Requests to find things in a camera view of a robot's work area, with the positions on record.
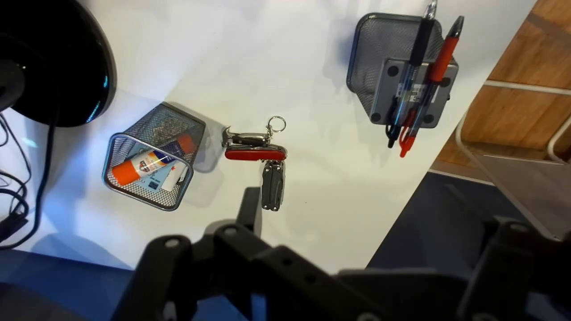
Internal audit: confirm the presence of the white blue card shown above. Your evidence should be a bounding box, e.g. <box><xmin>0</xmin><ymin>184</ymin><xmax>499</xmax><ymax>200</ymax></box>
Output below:
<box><xmin>138</xmin><ymin>161</ymin><xmax>190</xmax><ymax>195</ymax></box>

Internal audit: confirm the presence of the black computer monitor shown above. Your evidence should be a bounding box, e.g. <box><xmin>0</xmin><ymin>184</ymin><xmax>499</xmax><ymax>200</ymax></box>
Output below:
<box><xmin>0</xmin><ymin>0</ymin><xmax>120</xmax><ymax>129</ymax></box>

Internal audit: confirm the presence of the orange white glue stick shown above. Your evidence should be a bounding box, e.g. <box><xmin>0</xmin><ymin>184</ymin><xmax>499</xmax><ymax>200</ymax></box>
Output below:
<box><xmin>110</xmin><ymin>134</ymin><xmax>199</xmax><ymax>187</ymax></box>

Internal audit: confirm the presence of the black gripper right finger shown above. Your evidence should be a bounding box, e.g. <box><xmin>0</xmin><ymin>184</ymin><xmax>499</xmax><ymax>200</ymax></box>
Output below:
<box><xmin>458</xmin><ymin>216</ymin><xmax>571</xmax><ymax>321</ymax></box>

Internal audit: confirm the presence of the red pen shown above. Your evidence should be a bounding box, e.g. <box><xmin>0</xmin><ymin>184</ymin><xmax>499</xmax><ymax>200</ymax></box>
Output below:
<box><xmin>397</xmin><ymin>14</ymin><xmax>467</xmax><ymax>161</ymax></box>

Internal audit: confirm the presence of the white metal frame rack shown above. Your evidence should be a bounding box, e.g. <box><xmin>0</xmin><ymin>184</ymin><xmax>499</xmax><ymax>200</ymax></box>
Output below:
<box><xmin>454</xmin><ymin>79</ymin><xmax>571</xmax><ymax>241</ymax></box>

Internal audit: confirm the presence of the red pocket knife with keyring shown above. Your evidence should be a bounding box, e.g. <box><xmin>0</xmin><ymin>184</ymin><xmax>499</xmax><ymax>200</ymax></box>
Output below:
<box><xmin>222</xmin><ymin>114</ymin><xmax>290</xmax><ymax>164</ymax></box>

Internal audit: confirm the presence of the black pen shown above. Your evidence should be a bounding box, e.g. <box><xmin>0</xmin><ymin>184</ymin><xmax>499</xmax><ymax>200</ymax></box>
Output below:
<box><xmin>385</xmin><ymin>0</ymin><xmax>440</xmax><ymax>150</ymax></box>

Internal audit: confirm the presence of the black monitor cable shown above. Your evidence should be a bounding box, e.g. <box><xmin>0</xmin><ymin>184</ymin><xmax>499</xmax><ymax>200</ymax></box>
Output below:
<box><xmin>0</xmin><ymin>113</ymin><xmax>58</xmax><ymax>250</ymax></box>

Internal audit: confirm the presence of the upturned grey mesh stationery holder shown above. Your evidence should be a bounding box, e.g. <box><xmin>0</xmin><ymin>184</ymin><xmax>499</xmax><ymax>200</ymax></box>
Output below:
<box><xmin>345</xmin><ymin>11</ymin><xmax>463</xmax><ymax>130</ymax></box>

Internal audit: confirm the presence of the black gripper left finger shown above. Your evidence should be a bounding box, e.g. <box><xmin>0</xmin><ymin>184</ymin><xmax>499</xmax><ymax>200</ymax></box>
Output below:
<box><xmin>113</xmin><ymin>186</ymin><xmax>390</xmax><ymax>321</ymax></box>

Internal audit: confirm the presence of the grey folded multi-tool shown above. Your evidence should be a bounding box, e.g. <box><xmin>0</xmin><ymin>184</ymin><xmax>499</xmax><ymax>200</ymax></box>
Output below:
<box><xmin>261</xmin><ymin>159</ymin><xmax>288</xmax><ymax>214</ymax></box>

